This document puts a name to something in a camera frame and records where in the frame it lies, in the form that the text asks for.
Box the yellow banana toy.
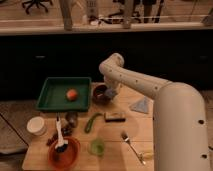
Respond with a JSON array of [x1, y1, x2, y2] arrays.
[[143, 152, 154, 160]]

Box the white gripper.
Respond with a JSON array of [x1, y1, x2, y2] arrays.
[[104, 77, 121, 95]]

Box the dark grape bunch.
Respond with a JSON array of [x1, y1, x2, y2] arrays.
[[46, 123, 74, 147]]

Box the small green cup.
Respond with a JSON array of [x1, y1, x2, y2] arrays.
[[88, 138, 105, 156]]

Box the orange bowl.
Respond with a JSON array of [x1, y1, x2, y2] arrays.
[[48, 137, 80, 171]]

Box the purple bowl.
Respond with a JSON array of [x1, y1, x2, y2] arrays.
[[92, 84, 111, 105]]

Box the white black dish brush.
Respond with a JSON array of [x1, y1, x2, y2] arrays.
[[55, 116, 68, 153]]

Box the orange fruit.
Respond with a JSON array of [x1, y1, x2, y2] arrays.
[[66, 89, 78, 101]]

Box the green plastic tray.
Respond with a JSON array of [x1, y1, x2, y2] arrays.
[[37, 77, 91, 112]]

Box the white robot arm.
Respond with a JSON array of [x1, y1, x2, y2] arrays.
[[99, 53, 211, 171]]

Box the green cucumber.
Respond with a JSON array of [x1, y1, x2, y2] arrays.
[[84, 113, 103, 134]]

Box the office chair base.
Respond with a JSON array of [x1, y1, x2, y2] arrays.
[[21, 0, 53, 14]]

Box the white cup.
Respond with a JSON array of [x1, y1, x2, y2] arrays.
[[27, 116, 46, 136]]

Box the blue triangular cloth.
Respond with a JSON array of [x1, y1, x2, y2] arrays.
[[129, 97, 150, 114]]

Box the dark metal cup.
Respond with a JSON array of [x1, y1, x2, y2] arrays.
[[65, 111, 78, 128]]

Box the metal fork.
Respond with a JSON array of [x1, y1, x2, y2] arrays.
[[121, 131, 146, 165]]

